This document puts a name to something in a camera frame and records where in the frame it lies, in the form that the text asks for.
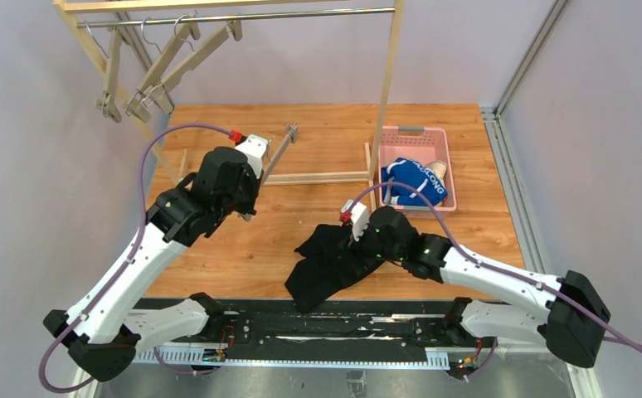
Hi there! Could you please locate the black underwear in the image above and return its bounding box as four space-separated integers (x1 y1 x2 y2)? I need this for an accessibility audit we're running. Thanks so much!
285 224 384 313

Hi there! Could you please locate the hanger holding black underwear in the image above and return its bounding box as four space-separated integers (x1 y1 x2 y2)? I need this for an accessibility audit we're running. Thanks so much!
236 124 298 221

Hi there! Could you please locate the blue underwear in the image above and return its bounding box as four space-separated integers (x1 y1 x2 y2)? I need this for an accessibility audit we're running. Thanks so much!
380 158 449 206

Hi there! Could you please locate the beige underwear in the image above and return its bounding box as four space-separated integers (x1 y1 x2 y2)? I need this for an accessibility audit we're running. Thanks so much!
426 160 448 180

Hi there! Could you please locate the beige clip hanger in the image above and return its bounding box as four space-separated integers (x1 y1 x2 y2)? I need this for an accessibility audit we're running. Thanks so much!
124 15 201 123

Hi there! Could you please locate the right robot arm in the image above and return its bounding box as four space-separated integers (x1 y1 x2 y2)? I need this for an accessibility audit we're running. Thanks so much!
341 204 610 368

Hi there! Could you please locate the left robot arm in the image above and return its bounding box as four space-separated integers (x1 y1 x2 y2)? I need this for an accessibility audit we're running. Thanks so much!
43 139 268 381

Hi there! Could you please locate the empty hanger on rack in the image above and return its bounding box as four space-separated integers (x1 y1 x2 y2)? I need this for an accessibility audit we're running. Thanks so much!
85 22 124 123

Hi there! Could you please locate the wooden clothes rack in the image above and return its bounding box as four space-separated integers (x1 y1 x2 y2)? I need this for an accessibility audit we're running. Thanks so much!
53 1 405 186

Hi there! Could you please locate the pink plastic basket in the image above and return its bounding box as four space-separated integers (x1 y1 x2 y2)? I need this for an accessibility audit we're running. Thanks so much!
377 126 457 214

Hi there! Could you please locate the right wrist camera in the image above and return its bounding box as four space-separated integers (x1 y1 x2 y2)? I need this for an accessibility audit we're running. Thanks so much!
340 199 370 241

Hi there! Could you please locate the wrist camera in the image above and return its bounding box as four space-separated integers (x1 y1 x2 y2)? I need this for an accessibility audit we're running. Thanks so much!
340 199 370 241
235 134 270 180

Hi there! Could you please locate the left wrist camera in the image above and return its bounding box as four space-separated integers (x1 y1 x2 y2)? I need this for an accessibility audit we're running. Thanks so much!
235 134 270 180

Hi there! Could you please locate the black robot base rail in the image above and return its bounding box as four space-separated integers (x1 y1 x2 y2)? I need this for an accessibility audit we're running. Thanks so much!
150 297 498 380

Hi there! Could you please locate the aluminium frame post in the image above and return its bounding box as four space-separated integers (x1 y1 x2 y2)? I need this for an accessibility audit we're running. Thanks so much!
493 0 571 119

